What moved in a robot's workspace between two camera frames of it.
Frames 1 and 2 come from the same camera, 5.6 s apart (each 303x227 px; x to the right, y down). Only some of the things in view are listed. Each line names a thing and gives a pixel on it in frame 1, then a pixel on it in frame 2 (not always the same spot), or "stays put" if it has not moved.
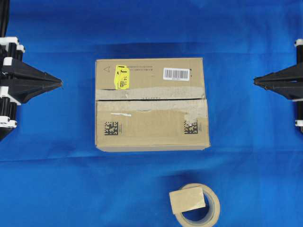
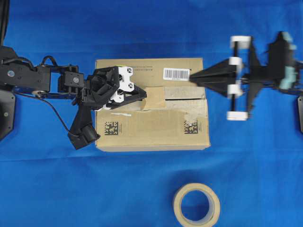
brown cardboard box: (151, 104) stays put
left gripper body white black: (10, 53) → (107, 84)
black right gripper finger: (293, 74) → (221, 72)
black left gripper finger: (23, 91) → (124, 101)
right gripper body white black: (298, 43) → (249, 75)
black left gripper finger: (22, 71) → (137, 93)
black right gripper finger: (292, 91) → (219, 82)
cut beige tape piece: (186, 200) → (156, 98)
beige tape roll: (215, 203) stays put
